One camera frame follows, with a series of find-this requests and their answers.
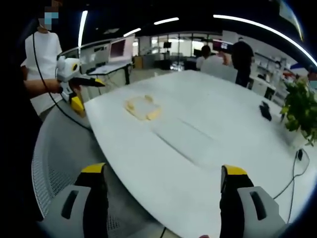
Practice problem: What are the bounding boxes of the computer monitor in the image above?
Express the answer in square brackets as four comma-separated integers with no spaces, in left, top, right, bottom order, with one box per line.
[108,34,136,65]

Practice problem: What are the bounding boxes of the green potted plant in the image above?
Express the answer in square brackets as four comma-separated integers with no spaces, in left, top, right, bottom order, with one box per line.
[280,76,317,147]

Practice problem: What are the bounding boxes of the long curved ceiling light strip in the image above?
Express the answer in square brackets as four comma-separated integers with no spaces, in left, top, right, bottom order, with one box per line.
[212,14,317,68]

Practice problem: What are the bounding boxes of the black phone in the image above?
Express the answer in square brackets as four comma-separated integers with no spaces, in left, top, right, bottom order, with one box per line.
[259,100,273,122]

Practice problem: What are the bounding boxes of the person's left hand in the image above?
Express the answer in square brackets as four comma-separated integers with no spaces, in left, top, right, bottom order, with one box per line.
[48,78,64,94]

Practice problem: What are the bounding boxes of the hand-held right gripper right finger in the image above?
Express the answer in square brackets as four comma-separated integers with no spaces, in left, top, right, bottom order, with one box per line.
[218,164,289,238]

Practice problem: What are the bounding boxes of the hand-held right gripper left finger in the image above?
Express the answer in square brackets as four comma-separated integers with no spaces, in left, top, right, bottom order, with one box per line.
[51,162,110,238]

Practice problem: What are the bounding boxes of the short ceiling light strip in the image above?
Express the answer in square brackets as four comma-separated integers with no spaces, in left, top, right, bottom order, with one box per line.
[153,17,180,26]
[123,27,142,38]
[77,10,89,49]

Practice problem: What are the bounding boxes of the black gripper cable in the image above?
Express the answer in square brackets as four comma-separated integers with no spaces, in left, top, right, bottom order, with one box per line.
[31,29,94,131]

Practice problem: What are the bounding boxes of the thin black cable with plug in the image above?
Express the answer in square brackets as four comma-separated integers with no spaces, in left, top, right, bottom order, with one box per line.
[271,148,311,224]

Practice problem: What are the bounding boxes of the white mesh office chair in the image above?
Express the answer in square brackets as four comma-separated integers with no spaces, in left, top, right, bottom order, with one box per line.
[31,105,159,238]

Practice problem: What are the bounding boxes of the white office desk with partition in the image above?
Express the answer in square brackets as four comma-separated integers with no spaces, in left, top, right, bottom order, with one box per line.
[60,37,136,102]

